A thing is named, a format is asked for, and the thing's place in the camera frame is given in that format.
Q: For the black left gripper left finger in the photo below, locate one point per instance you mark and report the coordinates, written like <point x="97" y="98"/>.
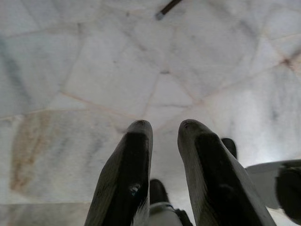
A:
<point x="131" y="164"/>

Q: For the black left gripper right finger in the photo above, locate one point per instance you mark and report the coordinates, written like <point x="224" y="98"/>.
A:
<point x="211" y="176"/>

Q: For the grey and black robot thigh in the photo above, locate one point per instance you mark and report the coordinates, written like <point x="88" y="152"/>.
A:
<point x="261" y="179"/>

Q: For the marble pattern folding table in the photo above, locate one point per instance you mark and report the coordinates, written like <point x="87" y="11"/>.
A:
<point x="165" y="10"/>

